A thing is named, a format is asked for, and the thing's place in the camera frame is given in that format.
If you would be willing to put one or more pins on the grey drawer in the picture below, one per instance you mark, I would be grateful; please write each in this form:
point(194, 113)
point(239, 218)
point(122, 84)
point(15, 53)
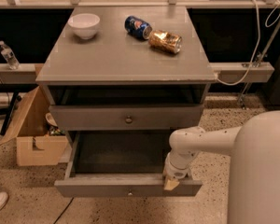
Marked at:
point(125, 117)
point(121, 164)

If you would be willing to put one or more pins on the open cardboard box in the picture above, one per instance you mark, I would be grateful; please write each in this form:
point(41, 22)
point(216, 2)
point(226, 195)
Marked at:
point(29, 130)

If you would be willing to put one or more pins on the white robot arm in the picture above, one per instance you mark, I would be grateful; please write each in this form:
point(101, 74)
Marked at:
point(254, 182)

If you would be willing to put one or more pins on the white ceramic bowl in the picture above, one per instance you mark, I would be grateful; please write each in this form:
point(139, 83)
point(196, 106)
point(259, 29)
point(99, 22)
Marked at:
point(84, 25)

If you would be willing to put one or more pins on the blue pepsi can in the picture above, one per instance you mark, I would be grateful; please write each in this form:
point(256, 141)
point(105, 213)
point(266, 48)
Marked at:
point(137, 27)

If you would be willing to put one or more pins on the crushed gold can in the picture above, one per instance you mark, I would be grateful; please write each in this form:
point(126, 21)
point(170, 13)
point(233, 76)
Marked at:
point(165, 41)

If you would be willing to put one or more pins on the grey top drawer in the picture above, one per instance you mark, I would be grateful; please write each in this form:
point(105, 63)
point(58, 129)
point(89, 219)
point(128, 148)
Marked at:
point(125, 117)

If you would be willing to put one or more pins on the grey drawer cabinet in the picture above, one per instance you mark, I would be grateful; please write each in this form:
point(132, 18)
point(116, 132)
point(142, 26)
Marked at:
point(115, 68)

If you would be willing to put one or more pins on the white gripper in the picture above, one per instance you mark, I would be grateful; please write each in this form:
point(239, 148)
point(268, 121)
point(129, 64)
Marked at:
point(176, 173)

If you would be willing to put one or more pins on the metal stand pole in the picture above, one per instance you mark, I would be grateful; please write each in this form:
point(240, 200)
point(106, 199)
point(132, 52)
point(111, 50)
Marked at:
point(257, 62)

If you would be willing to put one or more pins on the clear plastic water bottle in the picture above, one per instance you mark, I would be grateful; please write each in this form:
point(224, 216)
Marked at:
point(9, 56)

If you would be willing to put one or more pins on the black leaning bar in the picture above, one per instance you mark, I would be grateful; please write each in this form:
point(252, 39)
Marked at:
point(9, 113)

